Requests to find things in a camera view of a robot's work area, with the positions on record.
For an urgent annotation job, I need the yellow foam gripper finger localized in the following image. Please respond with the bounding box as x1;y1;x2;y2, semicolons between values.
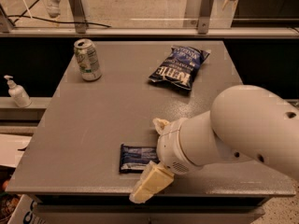
152;118;169;134
129;161;175;203

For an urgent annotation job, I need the dark blue rxbar wrapper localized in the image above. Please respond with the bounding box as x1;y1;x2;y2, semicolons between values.
119;144;159;174

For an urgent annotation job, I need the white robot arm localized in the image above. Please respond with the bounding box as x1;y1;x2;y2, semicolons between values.
129;85;299;203

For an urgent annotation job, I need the green white 7up can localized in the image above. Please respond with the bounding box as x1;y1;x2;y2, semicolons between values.
74;38;102;81

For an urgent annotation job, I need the blue kettle chips bag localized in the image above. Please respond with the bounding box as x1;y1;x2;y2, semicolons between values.
149;46;209;91

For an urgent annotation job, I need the white cardboard box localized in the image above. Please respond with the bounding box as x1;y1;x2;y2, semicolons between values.
8;195;47;224

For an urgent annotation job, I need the white pump lotion bottle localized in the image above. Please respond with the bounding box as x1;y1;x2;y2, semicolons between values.
4;75;31;108

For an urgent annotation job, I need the right metal rail bracket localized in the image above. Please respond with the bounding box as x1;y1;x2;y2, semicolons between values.
197;0;214;35

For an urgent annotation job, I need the metal rail bracket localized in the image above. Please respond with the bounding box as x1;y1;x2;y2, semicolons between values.
68;0;88;34
197;0;214;35

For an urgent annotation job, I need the left metal rail bracket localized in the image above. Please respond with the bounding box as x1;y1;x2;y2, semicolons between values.
68;0;88;34

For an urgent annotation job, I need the black cable behind glass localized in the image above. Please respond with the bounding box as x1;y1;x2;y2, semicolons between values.
7;0;112;29

